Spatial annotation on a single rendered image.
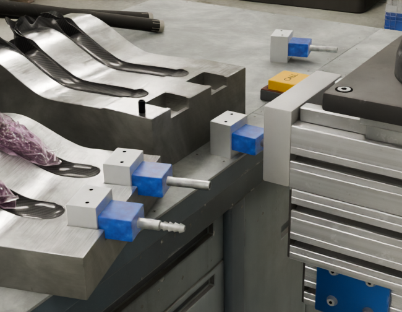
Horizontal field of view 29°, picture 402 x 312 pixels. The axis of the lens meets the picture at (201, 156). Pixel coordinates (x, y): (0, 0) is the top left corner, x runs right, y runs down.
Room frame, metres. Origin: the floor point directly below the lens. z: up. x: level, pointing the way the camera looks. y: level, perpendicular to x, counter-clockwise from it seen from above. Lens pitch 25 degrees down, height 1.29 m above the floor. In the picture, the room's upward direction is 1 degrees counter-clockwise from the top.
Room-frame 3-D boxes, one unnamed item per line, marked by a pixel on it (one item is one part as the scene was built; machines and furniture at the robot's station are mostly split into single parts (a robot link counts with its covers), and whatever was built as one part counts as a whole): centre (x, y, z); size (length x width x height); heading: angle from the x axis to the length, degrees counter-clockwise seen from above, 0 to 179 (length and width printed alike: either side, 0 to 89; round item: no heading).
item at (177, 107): (1.06, 0.05, 0.87); 0.05 x 0.05 x 0.04; 57
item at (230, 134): (1.05, -0.08, 0.83); 0.13 x 0.05 x 0.05; 56
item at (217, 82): (1.15, -0.01, 0.87); 0.05 x 0.05 x 0.04; 57
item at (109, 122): (1.23, 0.20, 0.87); 0.50 x 0.26 x 0.14; 57
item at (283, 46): (1.51, -0.21, 0.83); 0.13 x 0.05 x 0.05; 72
